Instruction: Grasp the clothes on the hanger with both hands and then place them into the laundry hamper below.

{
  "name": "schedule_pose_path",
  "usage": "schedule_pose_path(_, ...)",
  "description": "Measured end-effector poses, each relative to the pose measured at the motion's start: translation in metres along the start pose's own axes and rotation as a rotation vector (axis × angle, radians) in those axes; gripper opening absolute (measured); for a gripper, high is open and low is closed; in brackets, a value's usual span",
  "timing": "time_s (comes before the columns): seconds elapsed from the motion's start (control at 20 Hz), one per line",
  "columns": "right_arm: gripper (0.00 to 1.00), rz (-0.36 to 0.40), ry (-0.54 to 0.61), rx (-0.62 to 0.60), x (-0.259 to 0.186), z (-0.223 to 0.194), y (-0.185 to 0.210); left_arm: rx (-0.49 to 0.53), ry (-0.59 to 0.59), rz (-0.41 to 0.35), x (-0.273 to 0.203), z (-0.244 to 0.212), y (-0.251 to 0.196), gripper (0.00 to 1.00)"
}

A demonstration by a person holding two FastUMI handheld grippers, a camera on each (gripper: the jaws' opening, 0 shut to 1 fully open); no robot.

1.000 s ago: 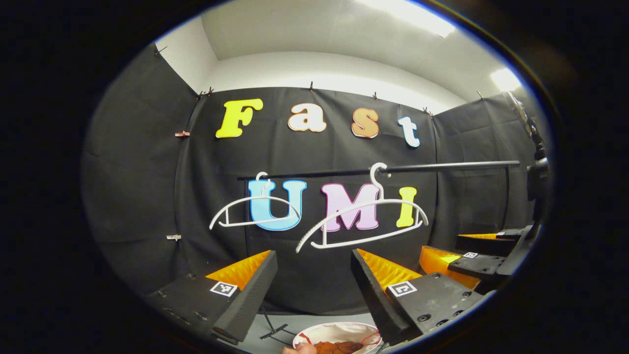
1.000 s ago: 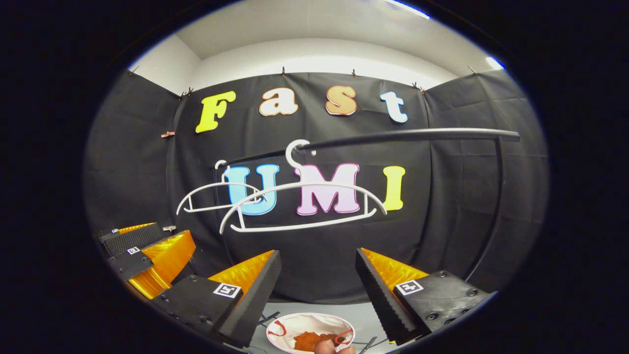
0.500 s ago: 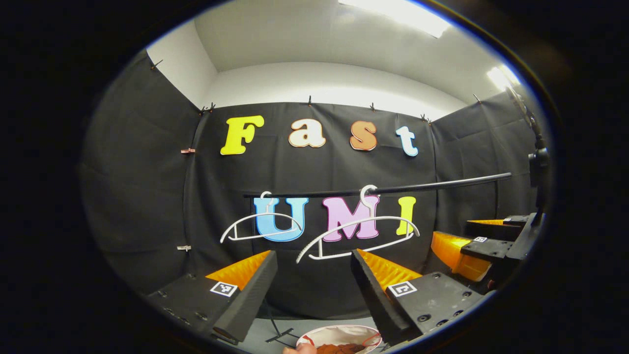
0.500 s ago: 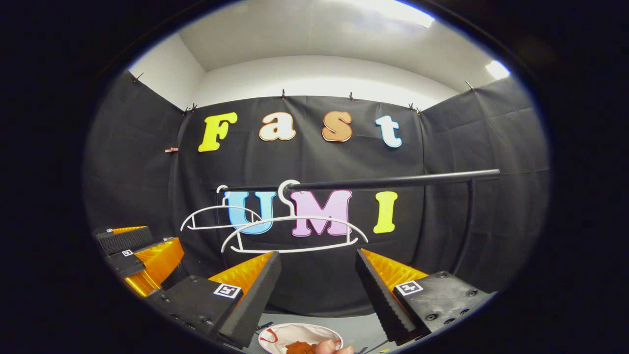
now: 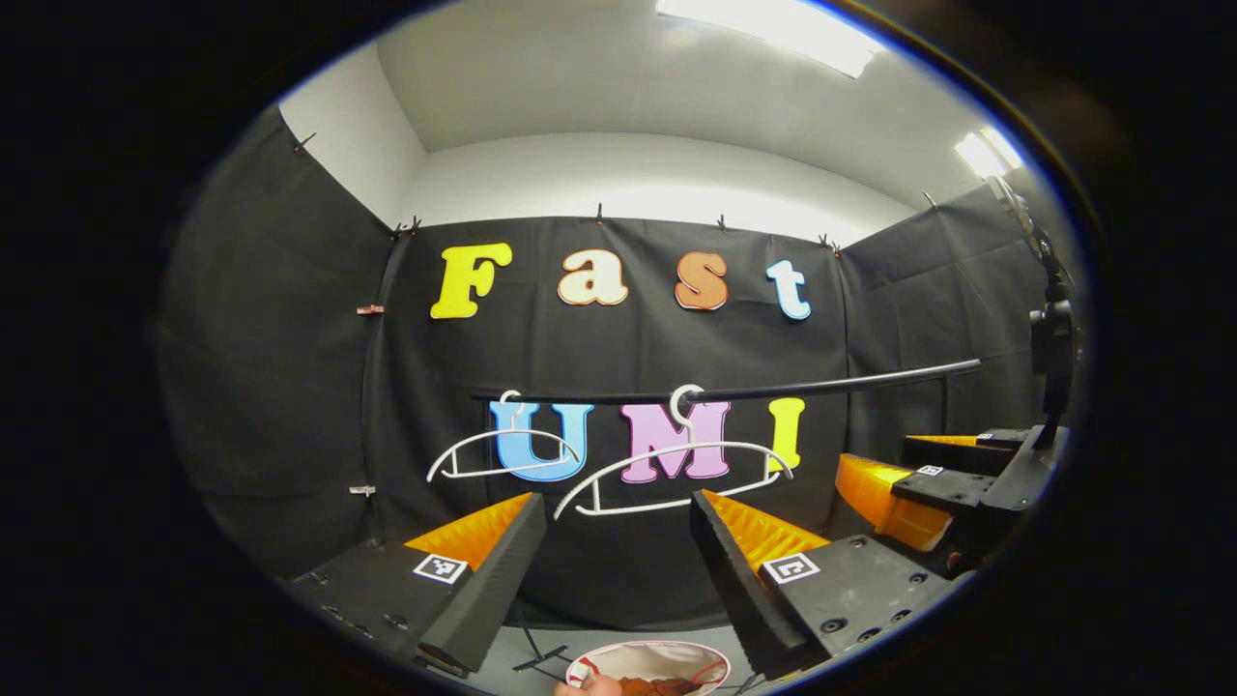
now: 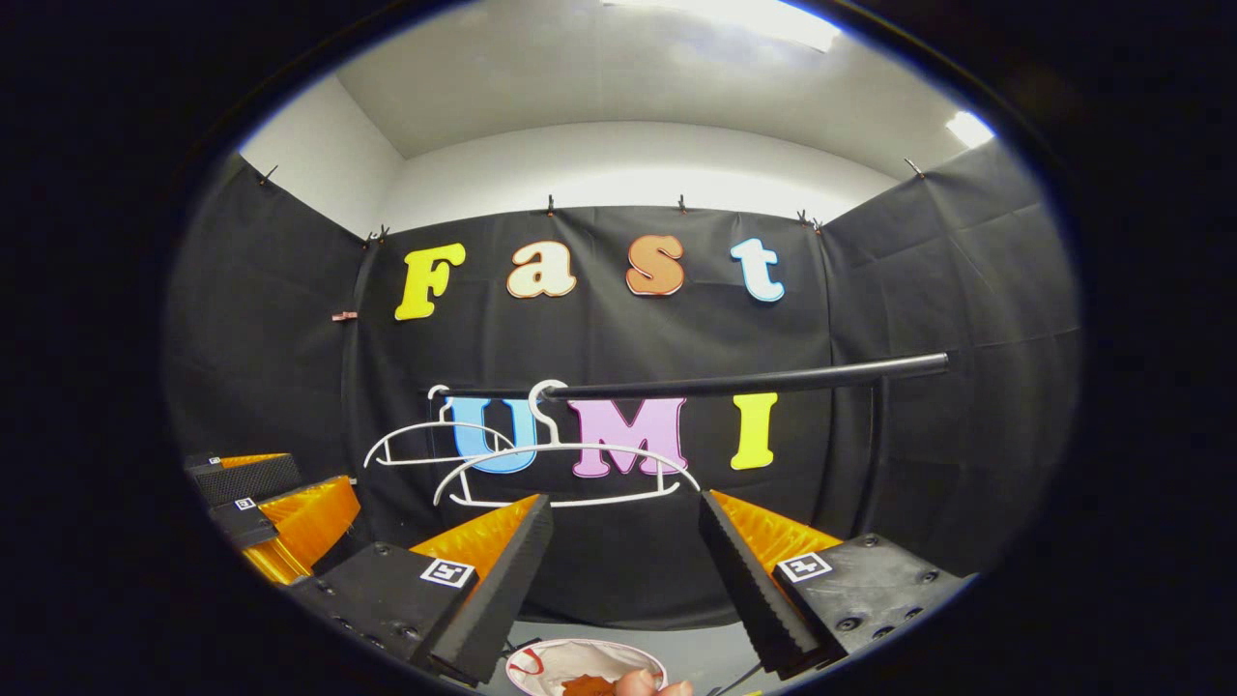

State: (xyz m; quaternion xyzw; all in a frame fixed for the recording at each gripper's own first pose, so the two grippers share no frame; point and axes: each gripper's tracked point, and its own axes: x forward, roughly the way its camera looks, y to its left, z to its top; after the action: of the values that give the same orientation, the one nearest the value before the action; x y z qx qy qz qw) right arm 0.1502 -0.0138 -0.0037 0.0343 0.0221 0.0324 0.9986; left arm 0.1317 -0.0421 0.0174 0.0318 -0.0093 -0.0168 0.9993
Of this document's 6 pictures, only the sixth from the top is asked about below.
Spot white laundry hamper red handles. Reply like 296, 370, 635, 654
504, 638, 668, 696

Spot small ceiling light panel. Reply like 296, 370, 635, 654
945, 110, 996, 149

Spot row of black backdrop clips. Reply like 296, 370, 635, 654
259, 159, 924, 243

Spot black clothes rack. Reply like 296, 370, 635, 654
430, 353, 951, 696

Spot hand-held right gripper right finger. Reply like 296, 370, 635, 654
699, 489, 970, 678

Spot black backdrop cloth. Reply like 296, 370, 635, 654
164, 140, 1081, 629

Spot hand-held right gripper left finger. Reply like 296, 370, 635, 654
290, 493, 555, 687

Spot white clothes hanger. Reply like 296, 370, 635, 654
433, 379, 702, 510
364, 384, 520, 470

